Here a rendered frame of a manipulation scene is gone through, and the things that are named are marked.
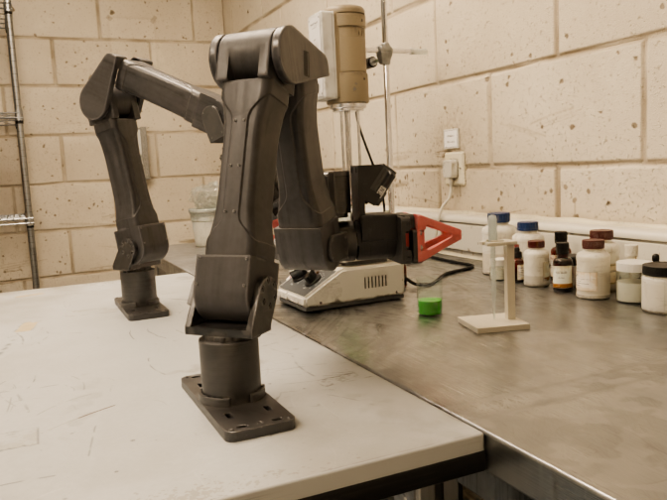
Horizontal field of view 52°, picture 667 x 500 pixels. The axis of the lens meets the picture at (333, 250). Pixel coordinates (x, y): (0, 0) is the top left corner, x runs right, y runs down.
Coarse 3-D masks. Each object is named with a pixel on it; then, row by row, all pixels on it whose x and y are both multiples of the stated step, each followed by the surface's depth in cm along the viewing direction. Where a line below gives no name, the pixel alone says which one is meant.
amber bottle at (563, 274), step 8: (560, 248) 124; (568, 248) 124; (560, 256) 124; (568, 256) 124; (560, 264) 123; (568, 264) 123; (560, 272) 123; (568, 272) 123; (560, 280) 124; (568, 280) 123; (560, 288) 124; (568, 288) 124
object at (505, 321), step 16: (496, 240) 100; (512, 240) 100; (512, 256) 101; (512, 272) 101; (512, 288) 101; (512, 304) 102; (464, 320) 102; (480, 320) 102; (496, 320) 101; (512, 320) 101
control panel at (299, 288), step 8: (320, 272) 122; (328, 272) 120; (288, 280) 127; (304, 280) 123; (320, 280) 119; (288, 288) 124; (296, 288) 122; (304, 288) 120; (312, 288) 118; (304, 296) 117
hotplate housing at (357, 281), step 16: (336, 272) 118; (352, 272) 119; (368, 272) 121; (384, 272) 122; (400, 272) 123; (320, 288) 117; (336, 288) 118; (352, 288) 120; (368, 288) 121; (384, 288) 122; (400, 288) 124; (288, 304) 124; (304, 304) 116; (320, 304) 117; (336, 304) 119; (352, 304) 120
